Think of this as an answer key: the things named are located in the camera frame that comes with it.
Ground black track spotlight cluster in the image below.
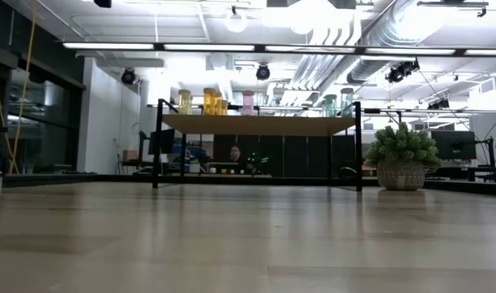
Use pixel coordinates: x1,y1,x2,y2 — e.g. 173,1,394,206
384,59,421,85

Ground black partition panels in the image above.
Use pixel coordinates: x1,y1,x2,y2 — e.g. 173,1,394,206
213,134,357,178

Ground linear ceiling light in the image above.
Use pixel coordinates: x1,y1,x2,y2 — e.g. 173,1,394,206
62,40,496,58

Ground black aluminium frame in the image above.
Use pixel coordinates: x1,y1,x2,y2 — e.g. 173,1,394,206
0,64,496,197

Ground green potted plant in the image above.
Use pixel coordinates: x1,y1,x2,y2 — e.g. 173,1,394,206
363,121,442,191

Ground person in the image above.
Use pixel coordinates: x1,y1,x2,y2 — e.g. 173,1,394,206
221,144,269,174

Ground yellow power cable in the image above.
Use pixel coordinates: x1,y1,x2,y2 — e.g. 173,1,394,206
0,0,39,176

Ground black computer monitor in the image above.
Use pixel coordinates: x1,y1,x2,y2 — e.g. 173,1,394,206
430,129,477,161
148,129,176,155

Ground pink medicine bottle white cap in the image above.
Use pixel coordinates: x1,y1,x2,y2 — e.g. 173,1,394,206
241,90,255,116

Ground round white pendant lamp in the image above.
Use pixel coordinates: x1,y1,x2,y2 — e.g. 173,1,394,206
225,6,248,33

